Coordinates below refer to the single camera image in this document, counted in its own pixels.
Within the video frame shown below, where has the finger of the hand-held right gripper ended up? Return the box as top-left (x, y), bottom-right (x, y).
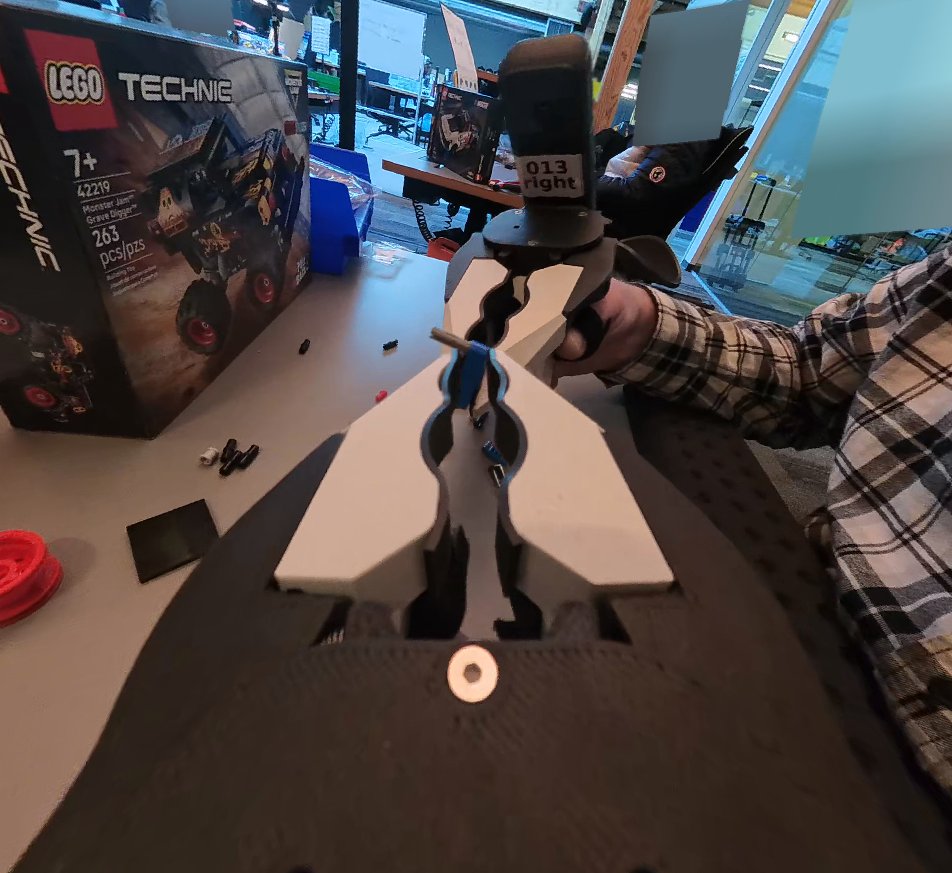
top-left (444, 257), bottom-right (518, 344)
top-left (491, 263), bottom-right (590, 390)

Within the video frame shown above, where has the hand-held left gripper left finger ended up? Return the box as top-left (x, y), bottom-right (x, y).
top-left (272, 360), bottom-right (471, 639)

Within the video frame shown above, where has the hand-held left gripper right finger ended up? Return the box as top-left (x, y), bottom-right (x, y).
top-left (487, 356), bottom-right (678, 639)

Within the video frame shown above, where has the blue angled holed beam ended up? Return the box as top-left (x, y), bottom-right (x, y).
top-left (439, 343), bottom-right (501, 413)

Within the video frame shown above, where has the brown top office desk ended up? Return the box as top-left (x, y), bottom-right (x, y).
top-left (381, 147), bottom-right (525, 234)

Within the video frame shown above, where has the grey desk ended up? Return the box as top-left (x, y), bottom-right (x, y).
top-left (0, 248), bottom-right (648, 844)

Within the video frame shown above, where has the person's right hand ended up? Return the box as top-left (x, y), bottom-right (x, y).
top-left (554, 283), bottom-right (660, 383)

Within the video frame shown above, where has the black toy car set box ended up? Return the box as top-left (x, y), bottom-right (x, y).
top-left (427, 83), bottom-right (507, 182)

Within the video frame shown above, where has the cardboard sign board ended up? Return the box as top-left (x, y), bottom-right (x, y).
top-left (439, 2), bottom-right (477, 89)

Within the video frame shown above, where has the black dimpled mat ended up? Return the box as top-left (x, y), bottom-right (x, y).
top-left (625, 385), bottom-right (952, 873)

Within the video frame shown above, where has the blue storage bin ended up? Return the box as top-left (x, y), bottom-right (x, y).
top-left (308, 144), bottom-right (373, 275)

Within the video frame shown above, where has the whiteboard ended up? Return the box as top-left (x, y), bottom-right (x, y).
top-left (357, 0), bottom-right (427, 81)

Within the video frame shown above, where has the black square printed tile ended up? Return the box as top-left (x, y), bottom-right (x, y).
top-left (126, 499), bottom-right (220, 584)

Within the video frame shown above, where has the black metal pole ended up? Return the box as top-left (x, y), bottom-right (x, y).
top-left (338, 0), bottom-right (363, 151)

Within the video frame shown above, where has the toy truck set box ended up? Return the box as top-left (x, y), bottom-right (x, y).
top-left (0, 1), bottom-right (313, 440)

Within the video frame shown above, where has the red toy wheel hub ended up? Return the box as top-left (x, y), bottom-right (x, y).
top-left (0, 531), bottom-right (64, 628)

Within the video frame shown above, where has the wooden post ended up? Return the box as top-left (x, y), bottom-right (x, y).
top-left (591, 0), bottom-right (684, 133)

